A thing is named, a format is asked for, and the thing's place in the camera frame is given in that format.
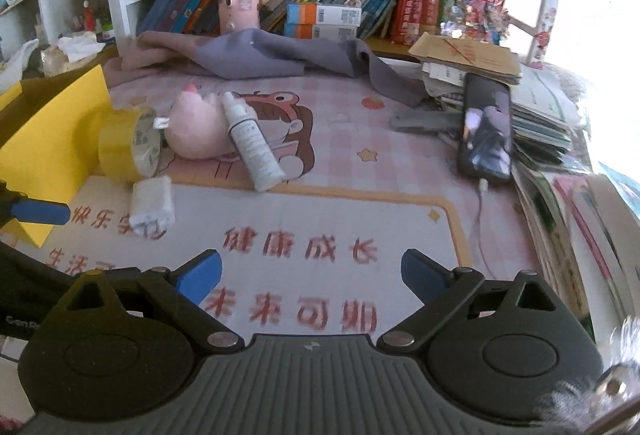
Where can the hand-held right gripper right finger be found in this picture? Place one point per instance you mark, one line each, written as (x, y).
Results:
(422, 277)

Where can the pink cartoon printed desk mat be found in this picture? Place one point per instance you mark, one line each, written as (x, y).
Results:
(325, 225)

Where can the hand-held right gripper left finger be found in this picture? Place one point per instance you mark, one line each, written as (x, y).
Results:
(200, 277)

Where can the yellow cardboard box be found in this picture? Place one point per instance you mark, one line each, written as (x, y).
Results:
(50, 135)

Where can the crumpled white plastic bag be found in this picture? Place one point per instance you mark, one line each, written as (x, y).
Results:
(75, 52)

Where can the yellow tape roll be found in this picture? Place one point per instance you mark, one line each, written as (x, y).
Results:
(117, 145)

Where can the white spray bottle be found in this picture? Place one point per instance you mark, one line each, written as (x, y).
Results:
(250, 140)

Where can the stack of papers and booklets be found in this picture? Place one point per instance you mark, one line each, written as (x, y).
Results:
(540, 105)

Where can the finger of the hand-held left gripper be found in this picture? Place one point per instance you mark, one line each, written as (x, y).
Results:
(42, 212)

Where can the orange and blue carton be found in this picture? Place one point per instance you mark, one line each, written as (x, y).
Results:
(320, 31)
(325, 14)

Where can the white tissue packet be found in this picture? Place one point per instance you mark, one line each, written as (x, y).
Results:
(152, 202)

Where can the pile of magazines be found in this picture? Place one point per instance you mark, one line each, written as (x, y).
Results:
(575, 225)

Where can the pink plush toy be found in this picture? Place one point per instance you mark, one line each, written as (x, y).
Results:
(195, 130)

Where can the grey fluffy fabric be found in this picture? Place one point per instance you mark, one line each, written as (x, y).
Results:
(590, 390)

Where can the red small bottle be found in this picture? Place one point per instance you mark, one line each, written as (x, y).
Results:
(89, 17)

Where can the black smartphone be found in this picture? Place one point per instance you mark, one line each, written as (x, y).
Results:
(486, 130)

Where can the brown paper envelope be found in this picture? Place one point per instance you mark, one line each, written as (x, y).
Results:
(465, 55)

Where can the grey flat pouch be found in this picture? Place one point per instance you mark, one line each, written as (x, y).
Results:
(425, 122)

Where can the purple and mauve cloth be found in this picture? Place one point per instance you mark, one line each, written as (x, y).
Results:
(280, 55)

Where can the pink cartoon box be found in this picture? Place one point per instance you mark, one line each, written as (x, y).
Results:
(237, 0)

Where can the red book set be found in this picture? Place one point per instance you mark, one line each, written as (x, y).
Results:
(412, 15)

